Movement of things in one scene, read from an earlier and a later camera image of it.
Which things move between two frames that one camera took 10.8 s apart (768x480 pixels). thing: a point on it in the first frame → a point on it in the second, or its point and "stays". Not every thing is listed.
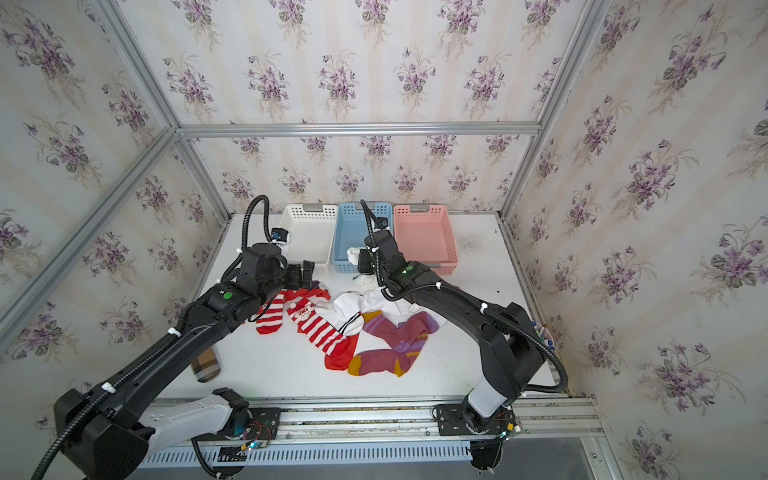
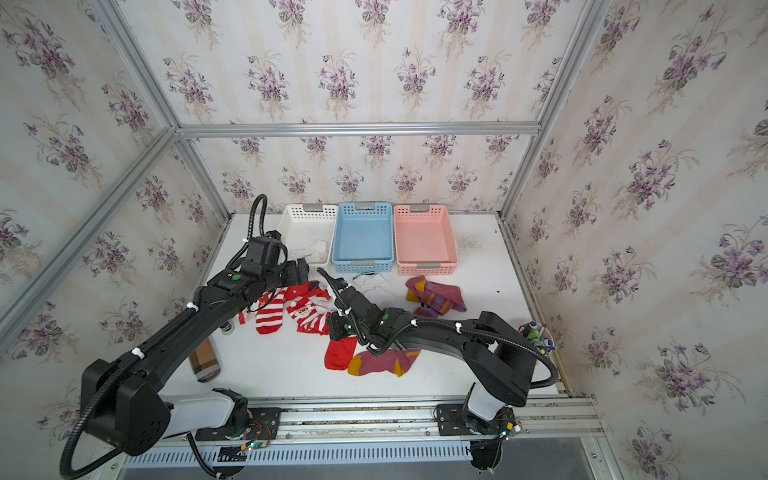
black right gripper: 363,266 → 335,334
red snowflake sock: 292,295 stays
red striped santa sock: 272,320 stays
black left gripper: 295,282 stays
